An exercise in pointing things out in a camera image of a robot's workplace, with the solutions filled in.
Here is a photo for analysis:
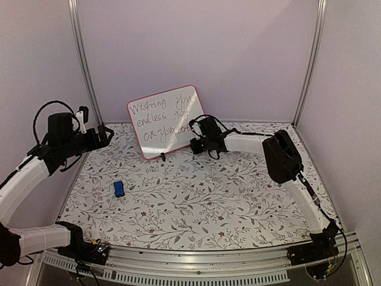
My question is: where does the blue whiteboard eraser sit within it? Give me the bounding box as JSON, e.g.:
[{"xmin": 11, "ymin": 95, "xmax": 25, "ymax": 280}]
[{"xmin": 113, "ymin": 181, "xmax": 125, "ymax": 198}]

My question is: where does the aluminium frame post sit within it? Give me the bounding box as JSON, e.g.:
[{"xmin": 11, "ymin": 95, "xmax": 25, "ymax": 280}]
[
  {"xmin": 67, "ymin": 0, "xmax": 104, "ymax": 125},
  {"xmin": 292, "ymin": 0, "xmax": 327, "ymax": 129}
]

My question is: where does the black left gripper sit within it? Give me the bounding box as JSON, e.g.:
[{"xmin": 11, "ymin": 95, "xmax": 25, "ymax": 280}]
[{"xmin": 62, "ymin": 124, "xmax": 114, "ymax": 158}]

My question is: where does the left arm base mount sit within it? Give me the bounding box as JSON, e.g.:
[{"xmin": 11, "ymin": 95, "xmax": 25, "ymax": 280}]
[{"xmin": 56, "ymin": 221, "xmax": 110, "ymax": 265}]

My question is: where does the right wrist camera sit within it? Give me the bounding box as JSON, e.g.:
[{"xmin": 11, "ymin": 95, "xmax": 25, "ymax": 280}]
[{"xmin": 189, "ymin": 119, "xmax": 202, "ymax": 138}]

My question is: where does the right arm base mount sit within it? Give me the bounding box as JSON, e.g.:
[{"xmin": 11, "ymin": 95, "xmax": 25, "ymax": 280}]
[{"xmin": 287, "ymin": 221, "xmax": 339, "ymax": 280}]

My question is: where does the front aluminium rail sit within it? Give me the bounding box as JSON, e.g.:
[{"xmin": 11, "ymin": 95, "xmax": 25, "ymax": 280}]
[{"xmin": 26, "ymin": 232, "xmax": 375, "ymax": 285}]

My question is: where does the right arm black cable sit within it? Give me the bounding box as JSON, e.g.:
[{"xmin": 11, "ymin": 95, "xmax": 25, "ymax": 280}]
[{"xmin": 190, "ymin": 114, "xmax": 348, "ymax": 269}]

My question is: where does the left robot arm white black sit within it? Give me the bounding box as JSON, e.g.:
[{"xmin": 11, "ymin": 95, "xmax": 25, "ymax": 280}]
[{"xmin": 1, "ymin": 108, "xmax": 114, "ymax": 267}]

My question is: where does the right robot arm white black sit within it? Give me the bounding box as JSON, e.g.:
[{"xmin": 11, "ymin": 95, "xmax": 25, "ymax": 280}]
[{"xmin": 189, "ymin": 114, "xmax": 339, "ymax": 260}]

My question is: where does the left aluminium frame post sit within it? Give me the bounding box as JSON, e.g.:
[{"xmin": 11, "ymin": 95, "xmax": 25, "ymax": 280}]
[{"xmin": 67, "ymin": 0, "xmax": 104, "ymax": 125}]

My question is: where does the floral patterned table mat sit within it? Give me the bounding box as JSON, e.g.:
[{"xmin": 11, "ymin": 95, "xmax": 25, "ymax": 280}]
[{"xmin": 61, "ymin": 123, "xmax": 309, "ymax": 251}]

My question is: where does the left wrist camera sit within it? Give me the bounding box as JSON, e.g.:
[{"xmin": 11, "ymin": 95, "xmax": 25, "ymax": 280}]
[{"xmin": 73, "ymin": 106, "xmax": 89, "ymax": 134}]

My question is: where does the right aluminium frame post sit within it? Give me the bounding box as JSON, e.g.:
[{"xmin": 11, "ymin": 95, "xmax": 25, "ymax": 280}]
[{"xmin": 292, "ymin": 0, "xmax": 327, "ymax": 129}]

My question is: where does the pink framed whiteboard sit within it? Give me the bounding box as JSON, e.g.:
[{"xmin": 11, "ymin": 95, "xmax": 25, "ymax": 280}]
[{"xmin": 126, "ymin": 85, "xmax": 204, "ymax": 160}]

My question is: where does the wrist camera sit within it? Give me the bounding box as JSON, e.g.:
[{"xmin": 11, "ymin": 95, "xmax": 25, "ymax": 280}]
[
  {"xmin": 189, "ymin": 119, "xmax": 202, "ymax": 138},
  {"xmin": 73, "ymin": 106, "xmax": 89, "ymax": 134}
]

